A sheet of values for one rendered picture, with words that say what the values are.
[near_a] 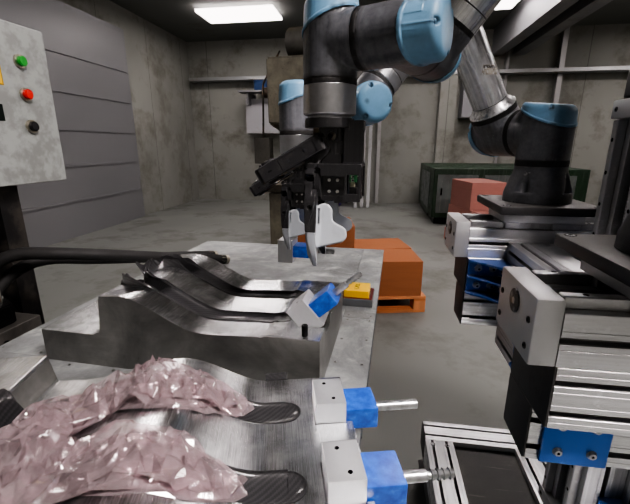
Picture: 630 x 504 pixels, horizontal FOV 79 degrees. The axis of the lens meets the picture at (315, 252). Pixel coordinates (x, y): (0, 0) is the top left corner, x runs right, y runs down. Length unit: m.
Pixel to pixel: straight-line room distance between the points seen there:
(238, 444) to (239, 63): 8.56
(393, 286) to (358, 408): 2.35
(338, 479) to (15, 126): 1.15
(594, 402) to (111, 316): 0.71
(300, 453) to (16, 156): 1.07
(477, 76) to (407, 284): 1.95
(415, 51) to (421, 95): 7.80
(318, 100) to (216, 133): 8.38
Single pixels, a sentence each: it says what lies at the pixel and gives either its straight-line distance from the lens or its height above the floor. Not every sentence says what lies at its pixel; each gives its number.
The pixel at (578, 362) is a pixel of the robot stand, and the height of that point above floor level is 0.91.
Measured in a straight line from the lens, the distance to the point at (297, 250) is 0.91.
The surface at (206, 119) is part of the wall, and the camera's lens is 9.00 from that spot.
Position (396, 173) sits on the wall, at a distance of 8.25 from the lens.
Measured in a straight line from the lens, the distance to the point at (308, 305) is 0.62.
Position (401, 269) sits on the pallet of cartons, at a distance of 2.79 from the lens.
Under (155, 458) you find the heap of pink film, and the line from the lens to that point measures 0.40.
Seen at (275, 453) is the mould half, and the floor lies 0.85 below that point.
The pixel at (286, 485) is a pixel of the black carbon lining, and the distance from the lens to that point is 0.44.
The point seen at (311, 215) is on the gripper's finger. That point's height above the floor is 1.08.
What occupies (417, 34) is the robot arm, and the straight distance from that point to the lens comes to 0.52.
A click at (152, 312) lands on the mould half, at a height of 0.91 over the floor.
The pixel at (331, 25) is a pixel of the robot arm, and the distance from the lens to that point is 0.56.
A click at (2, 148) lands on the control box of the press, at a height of 1.16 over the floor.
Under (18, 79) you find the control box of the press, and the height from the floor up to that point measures 1.33.
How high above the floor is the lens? 1.17
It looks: 16 degrees down
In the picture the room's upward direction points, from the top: straight up
